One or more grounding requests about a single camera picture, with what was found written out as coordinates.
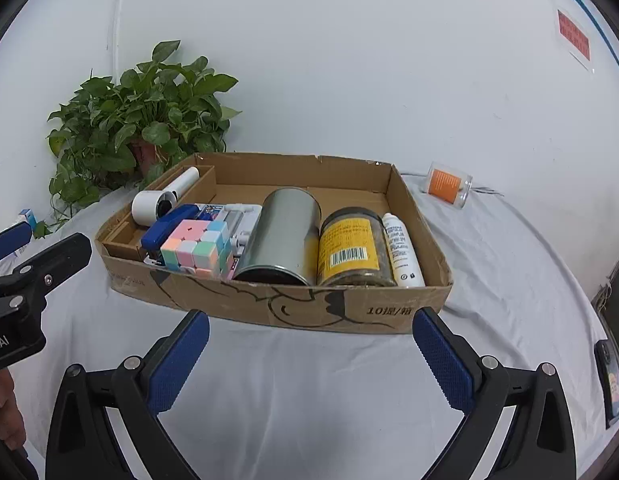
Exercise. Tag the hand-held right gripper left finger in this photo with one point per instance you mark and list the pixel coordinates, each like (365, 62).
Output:
(182, 365)

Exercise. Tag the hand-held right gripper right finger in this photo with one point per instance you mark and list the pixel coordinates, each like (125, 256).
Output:
(444, 360)

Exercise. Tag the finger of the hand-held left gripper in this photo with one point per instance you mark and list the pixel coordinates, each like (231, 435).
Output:
(9, 242)
(59, 257)

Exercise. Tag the blue stapler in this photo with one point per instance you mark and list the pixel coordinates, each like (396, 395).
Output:
(162, 232)

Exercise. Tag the pastel puzzle cube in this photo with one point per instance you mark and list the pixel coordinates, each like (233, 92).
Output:
(189, 247)

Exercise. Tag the white spray bottle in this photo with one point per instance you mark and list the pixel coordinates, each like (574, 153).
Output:
(402, 250)

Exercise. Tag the cardboard box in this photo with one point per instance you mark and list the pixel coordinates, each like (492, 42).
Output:
(289, 310)

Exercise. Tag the person's left hand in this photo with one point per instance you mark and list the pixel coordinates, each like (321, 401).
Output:
(4, 405)

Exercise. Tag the small white blue box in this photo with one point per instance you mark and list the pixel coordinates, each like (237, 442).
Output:
(28, 217)

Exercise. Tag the white cylindrical device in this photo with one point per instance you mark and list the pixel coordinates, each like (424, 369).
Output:
(149, 205)

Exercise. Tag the white tablecloth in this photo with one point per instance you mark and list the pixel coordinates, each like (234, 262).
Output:
(309, 400)

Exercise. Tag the yellow label jar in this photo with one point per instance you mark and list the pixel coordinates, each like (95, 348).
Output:
(349, 250)

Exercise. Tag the silver tin can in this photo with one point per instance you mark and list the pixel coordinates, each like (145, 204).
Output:
(279, 235)

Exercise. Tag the black smartphone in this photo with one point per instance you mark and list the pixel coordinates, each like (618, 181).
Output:
(612, 385)

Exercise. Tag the potted green plant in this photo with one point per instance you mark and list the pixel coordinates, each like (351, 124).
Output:
(139, 105)

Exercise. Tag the orange label clear jar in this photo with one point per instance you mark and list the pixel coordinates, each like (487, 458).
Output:
(444, 182)

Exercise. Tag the red wall sign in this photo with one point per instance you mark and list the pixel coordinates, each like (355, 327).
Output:
(572, 32)

